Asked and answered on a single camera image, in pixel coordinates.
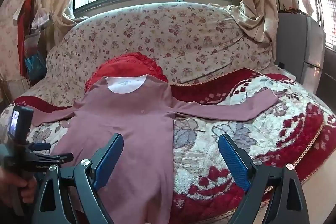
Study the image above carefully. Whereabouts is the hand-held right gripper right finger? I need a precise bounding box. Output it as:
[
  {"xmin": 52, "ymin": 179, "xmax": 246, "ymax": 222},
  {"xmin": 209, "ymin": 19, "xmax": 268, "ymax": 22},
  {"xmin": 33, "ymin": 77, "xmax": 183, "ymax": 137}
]
[{"xmin": 218, "ymin": 133, "xmax": 310, "ymax": 224}]

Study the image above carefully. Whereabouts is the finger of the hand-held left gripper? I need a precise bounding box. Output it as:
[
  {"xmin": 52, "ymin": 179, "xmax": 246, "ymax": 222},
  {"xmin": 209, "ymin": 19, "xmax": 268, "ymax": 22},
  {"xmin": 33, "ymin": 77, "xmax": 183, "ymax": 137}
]
[
  {"xmin": 25, "ymin": 143, "xmax": 51, "ymax": 152},
  {"xmin": 33, "ymin": 152, "xmax": 74, "ymax": 165}
]

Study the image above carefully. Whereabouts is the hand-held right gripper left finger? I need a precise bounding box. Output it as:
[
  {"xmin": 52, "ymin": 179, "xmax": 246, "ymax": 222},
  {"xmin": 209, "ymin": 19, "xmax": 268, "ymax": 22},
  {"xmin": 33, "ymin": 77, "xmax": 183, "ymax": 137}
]
[{"xmin": 33, "ymin": 133, "xmax": 124, "ymax": 224}]

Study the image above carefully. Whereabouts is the pink long-sleeved shirt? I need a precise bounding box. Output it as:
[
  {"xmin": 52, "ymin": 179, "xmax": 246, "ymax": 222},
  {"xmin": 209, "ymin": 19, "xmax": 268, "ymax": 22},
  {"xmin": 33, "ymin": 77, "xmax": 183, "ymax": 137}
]
[{"xmin": 31, "ymin": 74, "xmax": 279, "ymax": 224}]

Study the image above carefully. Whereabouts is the person's left hand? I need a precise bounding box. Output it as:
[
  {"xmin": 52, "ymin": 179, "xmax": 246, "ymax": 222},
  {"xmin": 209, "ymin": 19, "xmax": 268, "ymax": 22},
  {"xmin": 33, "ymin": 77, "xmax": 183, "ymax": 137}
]
[{"xmin": 0, "ymin": 169, "xmax": 38, "ymax": 206}]

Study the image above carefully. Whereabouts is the red and white floral blanket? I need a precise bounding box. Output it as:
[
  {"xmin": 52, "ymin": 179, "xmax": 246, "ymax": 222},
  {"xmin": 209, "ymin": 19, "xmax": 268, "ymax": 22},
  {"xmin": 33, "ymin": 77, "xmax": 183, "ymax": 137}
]
[{"xmin": 0, "ymin": 68, "xmax": 336, "ymax": 224}]

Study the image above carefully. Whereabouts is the blue hanging pouch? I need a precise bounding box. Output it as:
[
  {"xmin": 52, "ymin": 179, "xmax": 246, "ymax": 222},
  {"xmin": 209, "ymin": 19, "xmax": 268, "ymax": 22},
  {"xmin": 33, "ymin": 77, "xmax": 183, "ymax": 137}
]
[{"xmin": 24, "ymin": 54, "xmax": 47, "ymax": 81}]

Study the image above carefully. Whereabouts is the red ruffled cushion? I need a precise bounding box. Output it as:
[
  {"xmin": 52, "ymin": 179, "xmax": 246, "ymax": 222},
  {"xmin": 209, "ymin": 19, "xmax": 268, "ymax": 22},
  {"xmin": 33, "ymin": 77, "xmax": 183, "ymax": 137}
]
[{"xmin": 84, "ymin": 53, "xmax": 168, "ymax": 90}]

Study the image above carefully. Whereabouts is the white plastic bag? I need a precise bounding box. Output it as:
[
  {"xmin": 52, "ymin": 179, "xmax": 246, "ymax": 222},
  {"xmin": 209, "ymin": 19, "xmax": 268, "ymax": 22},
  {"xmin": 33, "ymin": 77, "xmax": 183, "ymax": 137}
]
[{"xmin": 31, "ymin": 6, "xmax": 51, "ymax": 31}]

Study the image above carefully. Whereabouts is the dark grey box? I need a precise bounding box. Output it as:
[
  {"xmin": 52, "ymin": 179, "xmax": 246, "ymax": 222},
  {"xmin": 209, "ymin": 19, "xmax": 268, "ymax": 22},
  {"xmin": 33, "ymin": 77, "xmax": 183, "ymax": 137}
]
[{"xmin": 278, "ymin": 13, "xmax": 326, "ymax": 86}]

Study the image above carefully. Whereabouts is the floral covered sofa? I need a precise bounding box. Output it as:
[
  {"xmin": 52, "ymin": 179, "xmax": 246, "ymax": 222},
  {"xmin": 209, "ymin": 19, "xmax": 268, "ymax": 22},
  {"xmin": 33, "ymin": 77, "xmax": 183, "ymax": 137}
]
[{"xmin": 16, "ymin": 2, "xmax": 273, "ymax": 109}]

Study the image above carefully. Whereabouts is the window with metal grille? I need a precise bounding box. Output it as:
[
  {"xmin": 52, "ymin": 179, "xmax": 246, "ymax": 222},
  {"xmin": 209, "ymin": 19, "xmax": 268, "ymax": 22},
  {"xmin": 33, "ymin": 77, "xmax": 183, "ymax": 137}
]
[{"xmin": 289, "ymin": 0, "xmax": 336, "ymax": 49}]

